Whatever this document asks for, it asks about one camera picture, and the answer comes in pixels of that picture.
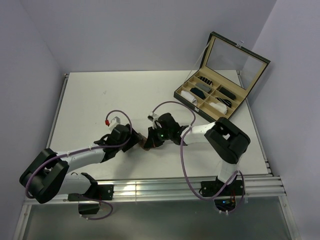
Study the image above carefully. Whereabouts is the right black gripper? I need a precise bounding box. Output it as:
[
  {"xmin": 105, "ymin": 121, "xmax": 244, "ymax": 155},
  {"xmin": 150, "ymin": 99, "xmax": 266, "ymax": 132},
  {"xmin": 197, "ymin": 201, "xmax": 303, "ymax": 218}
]
[{"xmin": 144, "ymin": 125, "xmax": 172, "ymax": 149}]

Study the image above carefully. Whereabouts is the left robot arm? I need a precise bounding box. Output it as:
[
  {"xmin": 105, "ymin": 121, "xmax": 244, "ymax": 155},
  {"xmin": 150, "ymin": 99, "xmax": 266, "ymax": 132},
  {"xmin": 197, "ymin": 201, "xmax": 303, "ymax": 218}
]
[{"xmin": 19, "ymin": 124, "xmax": 143, "ymax": 204}]

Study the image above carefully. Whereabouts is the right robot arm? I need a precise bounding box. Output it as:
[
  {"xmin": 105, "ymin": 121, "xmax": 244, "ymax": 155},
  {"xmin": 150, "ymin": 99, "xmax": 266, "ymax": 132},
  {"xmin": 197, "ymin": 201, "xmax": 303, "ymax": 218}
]
[{"xmin": 142, "ymin": 113, "xmax": 251, "ymax": 195}]

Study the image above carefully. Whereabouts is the grey rolled sock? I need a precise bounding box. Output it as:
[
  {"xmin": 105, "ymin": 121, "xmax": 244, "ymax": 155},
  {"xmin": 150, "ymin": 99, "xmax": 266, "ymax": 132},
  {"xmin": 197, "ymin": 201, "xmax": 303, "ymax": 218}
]
[{"xmin": 195, "ymin": 82, "xmax": 212, "ymax": 93}]

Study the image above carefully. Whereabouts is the white rolled sock in box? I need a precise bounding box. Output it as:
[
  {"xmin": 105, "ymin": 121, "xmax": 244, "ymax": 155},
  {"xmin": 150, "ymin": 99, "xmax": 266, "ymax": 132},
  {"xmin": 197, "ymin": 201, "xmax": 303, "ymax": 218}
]
[{"xmin": 209, "ymin": 102, "xmax": 228, "ymax": 115}]

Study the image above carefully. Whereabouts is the black white striped rolled sock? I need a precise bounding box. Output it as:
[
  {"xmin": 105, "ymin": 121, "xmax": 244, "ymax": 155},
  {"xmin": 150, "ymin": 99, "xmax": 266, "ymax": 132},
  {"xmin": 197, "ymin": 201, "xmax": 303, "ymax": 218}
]
[{"xmin": 198, "ymin": 76, "xmax": 213, "ymax": 87}]

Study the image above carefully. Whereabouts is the dark striped rolled sock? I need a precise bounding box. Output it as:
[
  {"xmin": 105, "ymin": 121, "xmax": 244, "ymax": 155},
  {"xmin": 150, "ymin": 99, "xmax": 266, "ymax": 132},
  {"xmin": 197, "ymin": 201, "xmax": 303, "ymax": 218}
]
[{"xmin": 216, "ymin": 97, "xmax": 232, "ymax": 108}]

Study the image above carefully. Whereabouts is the black compartment storage box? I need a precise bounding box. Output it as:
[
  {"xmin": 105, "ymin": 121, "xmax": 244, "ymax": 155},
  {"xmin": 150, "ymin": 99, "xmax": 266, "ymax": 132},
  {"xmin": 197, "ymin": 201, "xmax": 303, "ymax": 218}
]
[{"xmin": 173, "ymin": 31, "xmax": 271, "ymax": 122}]

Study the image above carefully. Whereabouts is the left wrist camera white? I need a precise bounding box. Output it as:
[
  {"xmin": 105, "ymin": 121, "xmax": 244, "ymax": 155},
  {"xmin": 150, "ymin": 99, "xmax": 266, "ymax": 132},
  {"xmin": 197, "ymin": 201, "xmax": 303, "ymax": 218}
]
[{"xmin": 104, "ymin": 116, "xmax": 121, "ymax": 129}]

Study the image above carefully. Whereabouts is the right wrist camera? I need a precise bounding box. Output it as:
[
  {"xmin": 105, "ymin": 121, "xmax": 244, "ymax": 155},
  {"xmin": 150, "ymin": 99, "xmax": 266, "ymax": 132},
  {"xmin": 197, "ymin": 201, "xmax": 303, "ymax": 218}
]
[{"xmin": 147, "ymin": 112, "xmax": 159, "ymax": 122}]

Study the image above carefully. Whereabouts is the aluminium frame rail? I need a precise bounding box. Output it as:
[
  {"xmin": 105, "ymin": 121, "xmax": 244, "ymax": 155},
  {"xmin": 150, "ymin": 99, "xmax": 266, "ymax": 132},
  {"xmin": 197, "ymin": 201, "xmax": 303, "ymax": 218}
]
[{"xmin": 23, "ymin": 174, "xmax": 287, "ymax": 205}]

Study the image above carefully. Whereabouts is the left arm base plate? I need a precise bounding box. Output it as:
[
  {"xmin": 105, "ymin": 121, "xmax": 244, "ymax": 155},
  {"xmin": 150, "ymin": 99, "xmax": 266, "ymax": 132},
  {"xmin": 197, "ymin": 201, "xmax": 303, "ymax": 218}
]
[{"xmin": 67, "ymin": 184, "xmax": 114, "ymax": 202}]

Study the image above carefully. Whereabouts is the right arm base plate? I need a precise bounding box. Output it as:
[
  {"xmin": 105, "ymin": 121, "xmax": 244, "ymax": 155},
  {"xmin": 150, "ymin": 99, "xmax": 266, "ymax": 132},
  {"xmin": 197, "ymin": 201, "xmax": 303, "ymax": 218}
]
[{"xmin": 198, "ymin": 179, "xmax": 245, "ymax": 198}]

